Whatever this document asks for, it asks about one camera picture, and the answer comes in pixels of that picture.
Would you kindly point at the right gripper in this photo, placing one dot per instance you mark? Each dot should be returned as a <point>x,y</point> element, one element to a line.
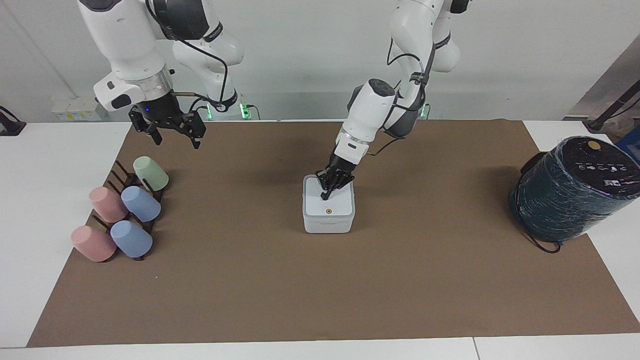
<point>162,107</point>

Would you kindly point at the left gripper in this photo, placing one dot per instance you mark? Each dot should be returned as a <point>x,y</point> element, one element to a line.
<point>342,166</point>

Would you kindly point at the white square trash can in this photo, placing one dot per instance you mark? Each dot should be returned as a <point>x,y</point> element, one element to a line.
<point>330,215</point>

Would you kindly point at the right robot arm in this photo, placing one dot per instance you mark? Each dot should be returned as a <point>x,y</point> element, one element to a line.
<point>125,45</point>

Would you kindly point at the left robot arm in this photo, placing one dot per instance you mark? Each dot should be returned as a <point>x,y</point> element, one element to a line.
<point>367,112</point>

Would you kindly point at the green plastic cup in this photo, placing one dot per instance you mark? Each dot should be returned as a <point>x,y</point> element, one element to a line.
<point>150,172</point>

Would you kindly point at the dark brown cup rack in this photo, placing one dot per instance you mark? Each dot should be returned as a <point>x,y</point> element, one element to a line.
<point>129,179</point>

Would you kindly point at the blue plastic cup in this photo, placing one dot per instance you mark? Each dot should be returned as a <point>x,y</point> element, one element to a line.
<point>131,239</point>
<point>141,204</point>

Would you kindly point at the white power strip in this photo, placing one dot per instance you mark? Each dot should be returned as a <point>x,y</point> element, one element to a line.
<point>80,111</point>

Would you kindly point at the pink plastic cup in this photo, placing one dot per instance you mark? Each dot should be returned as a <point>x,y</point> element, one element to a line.
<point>107,205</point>
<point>94,243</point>

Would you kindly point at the black stand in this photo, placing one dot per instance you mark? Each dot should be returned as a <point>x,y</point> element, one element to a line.
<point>10,125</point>
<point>607,111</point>

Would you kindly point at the dark wrapped cylindrical appliance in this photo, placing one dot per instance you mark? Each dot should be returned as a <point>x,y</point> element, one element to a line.
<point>565,200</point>

